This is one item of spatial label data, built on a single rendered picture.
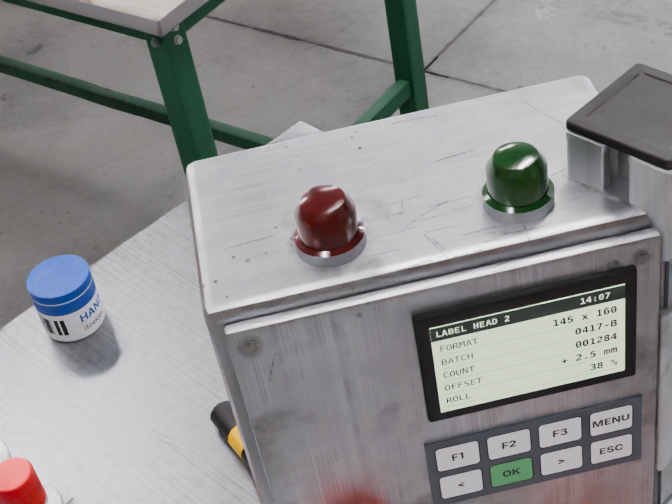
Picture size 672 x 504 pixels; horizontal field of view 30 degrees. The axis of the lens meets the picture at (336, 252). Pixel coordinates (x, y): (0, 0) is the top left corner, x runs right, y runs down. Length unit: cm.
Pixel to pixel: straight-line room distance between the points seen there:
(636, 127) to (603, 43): 281
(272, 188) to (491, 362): 11
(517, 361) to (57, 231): 254
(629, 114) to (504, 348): 10
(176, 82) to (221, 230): 171
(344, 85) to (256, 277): 277
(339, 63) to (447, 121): 280
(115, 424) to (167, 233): 30
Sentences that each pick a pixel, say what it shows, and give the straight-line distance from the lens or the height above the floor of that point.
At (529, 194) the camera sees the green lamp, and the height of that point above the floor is 149.
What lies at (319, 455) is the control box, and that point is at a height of 140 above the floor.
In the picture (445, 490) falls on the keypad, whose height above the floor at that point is 136.
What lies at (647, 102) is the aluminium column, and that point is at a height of 150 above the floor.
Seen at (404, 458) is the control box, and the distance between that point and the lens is 50.
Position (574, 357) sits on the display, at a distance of 48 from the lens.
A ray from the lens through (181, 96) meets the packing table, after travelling 219.
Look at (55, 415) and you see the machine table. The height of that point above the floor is 83.
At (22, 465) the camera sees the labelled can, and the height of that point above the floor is 108.
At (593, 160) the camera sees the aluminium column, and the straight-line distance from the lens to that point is 46.
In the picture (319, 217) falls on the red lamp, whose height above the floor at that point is 149.
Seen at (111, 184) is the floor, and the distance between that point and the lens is 306.
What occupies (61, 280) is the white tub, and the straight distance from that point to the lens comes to 139.
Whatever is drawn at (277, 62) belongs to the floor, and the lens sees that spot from 335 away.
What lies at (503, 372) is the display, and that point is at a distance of 47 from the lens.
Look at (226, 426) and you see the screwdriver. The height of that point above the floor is 85.
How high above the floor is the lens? 177
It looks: 41 degrees down
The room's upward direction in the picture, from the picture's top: 11 degrees counter-clockwise
